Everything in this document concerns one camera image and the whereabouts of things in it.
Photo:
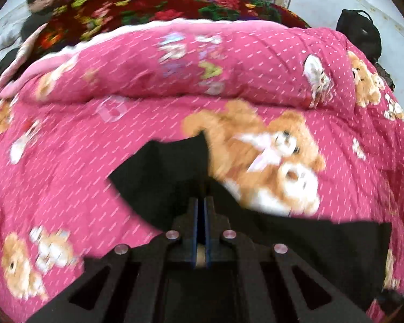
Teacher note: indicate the red floral blanket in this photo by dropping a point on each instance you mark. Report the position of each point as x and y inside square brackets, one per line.
[138, 0]

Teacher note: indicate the black bag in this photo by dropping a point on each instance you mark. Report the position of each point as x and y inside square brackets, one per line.
[360, 37]

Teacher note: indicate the black pants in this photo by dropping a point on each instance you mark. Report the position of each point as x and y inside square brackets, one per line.
[161, 175]

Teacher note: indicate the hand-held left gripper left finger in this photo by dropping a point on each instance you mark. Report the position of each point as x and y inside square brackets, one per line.
[194, 223]

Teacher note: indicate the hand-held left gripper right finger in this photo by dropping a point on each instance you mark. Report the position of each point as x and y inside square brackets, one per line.
[208, 223]

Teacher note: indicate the pink teddy bear quilt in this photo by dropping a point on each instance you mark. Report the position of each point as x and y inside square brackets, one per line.
[87, 141]

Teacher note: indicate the white quilted cloth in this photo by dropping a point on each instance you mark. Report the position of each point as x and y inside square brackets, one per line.
[3, 37]

